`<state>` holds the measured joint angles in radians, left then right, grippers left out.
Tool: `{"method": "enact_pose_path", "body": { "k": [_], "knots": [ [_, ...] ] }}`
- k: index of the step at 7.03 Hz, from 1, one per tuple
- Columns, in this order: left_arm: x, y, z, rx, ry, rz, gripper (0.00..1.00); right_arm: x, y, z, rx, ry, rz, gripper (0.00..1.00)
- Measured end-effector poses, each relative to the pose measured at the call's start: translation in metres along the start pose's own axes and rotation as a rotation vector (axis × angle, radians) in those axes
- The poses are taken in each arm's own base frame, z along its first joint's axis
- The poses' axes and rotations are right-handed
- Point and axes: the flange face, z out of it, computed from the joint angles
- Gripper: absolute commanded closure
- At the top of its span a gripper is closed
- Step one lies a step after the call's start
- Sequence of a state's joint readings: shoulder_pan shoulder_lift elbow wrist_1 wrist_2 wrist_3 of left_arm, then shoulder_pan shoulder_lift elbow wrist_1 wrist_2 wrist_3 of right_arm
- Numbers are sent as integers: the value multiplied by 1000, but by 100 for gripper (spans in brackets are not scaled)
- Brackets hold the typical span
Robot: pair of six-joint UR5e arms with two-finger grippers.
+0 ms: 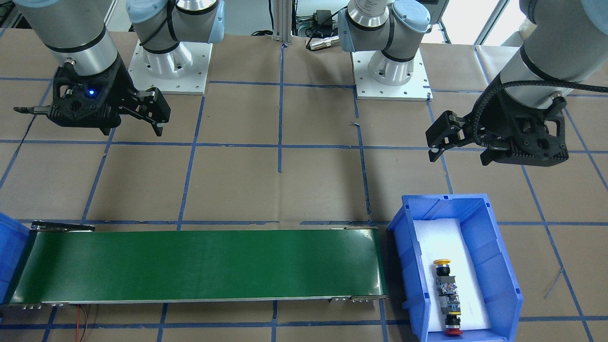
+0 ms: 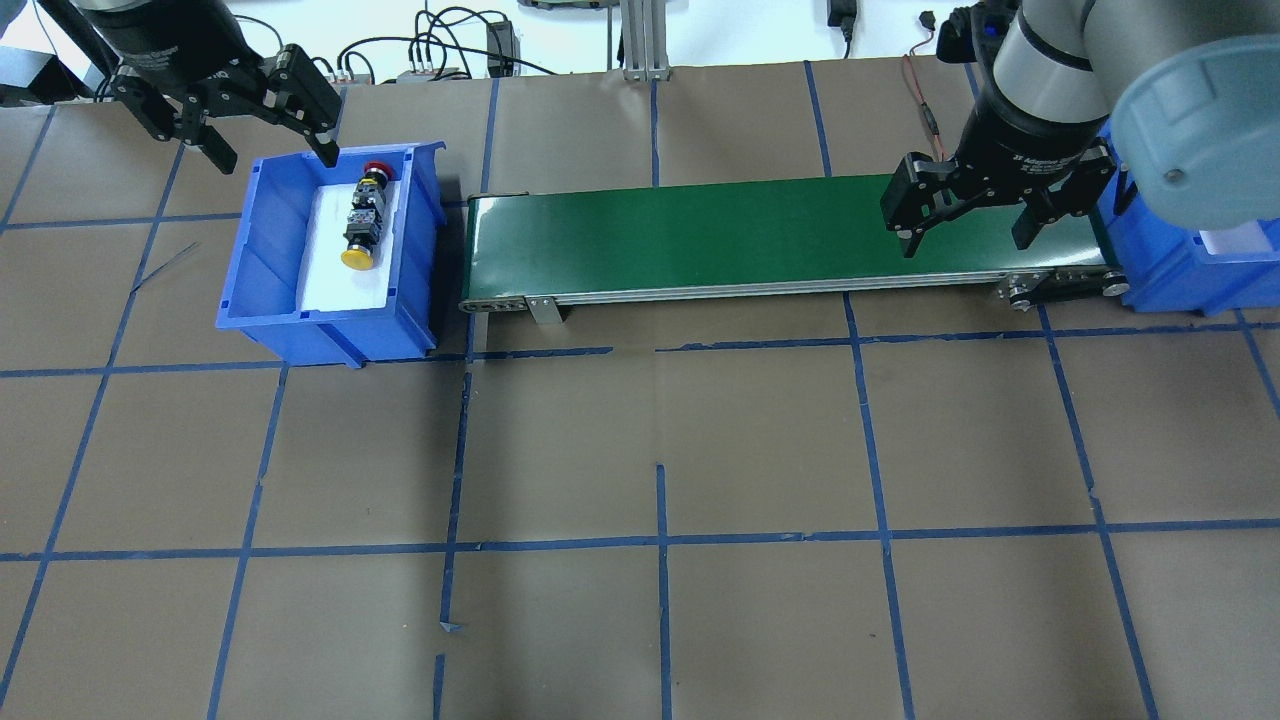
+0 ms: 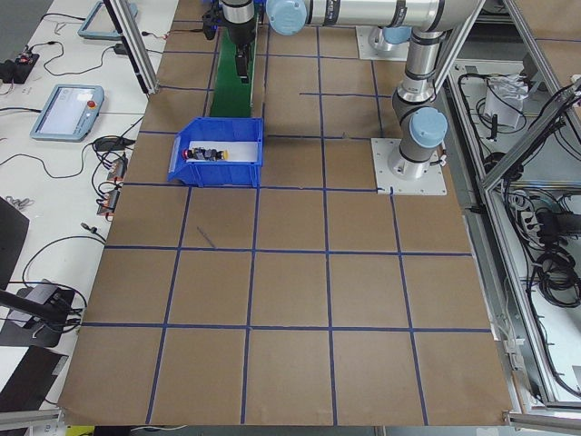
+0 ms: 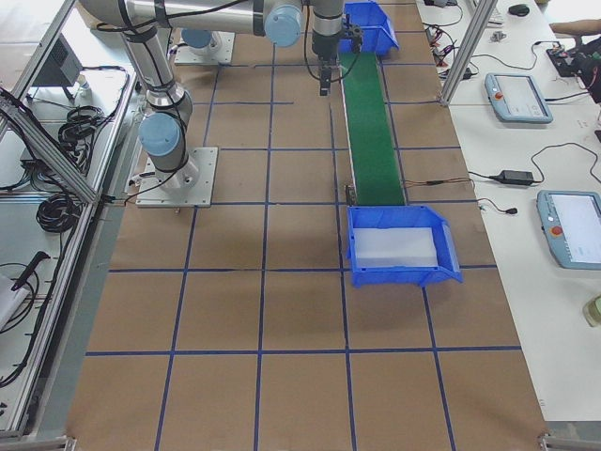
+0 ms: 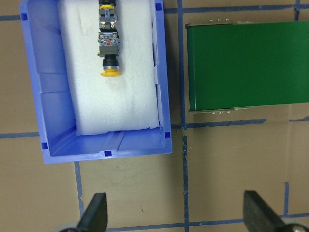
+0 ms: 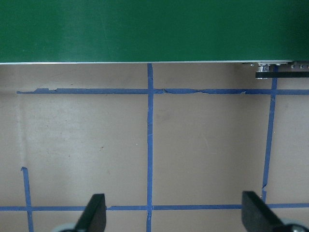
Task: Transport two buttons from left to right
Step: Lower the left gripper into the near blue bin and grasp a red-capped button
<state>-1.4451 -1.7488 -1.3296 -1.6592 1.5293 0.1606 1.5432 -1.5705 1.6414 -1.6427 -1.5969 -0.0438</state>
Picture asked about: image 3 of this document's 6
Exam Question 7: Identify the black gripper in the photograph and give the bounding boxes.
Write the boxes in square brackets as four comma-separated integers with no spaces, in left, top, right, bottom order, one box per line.
[226,20,252,84]

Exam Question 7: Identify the red push button switch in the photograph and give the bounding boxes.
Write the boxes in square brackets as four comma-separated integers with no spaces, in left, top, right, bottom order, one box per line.
[182,147,212,161]

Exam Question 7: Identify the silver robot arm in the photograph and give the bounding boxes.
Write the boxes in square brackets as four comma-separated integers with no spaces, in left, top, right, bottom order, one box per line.
[266,1,448,181]
[222,0,256,84]

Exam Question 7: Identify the green conveyor belt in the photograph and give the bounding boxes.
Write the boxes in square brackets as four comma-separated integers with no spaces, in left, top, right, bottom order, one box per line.
[209,30,255,118]

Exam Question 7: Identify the white foam pad left bin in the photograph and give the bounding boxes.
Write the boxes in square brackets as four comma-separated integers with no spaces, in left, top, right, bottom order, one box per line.
[186,141,259,162]

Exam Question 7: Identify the left blue plastic bin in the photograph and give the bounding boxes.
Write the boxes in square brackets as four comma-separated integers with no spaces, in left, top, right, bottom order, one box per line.
[167,117,263,187]

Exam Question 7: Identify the far teach pendant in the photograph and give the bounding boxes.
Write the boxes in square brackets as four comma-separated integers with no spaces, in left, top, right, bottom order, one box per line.
[77,1,121,42]

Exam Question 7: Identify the teach pendant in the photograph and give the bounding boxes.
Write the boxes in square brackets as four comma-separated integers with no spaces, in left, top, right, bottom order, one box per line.
[30,84,104,142]
[77,1,121,42]

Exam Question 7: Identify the near teach pendant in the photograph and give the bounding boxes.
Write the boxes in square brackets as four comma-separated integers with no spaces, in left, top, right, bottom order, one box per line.
[30,84,104,142]

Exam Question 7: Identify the black monitor stand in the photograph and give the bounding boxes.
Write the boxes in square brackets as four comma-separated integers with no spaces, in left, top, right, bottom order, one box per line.
[1,199,74,348]

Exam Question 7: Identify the aluminium frame post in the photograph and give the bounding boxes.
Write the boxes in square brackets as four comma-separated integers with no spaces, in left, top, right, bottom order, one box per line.
[103,0,159,95]

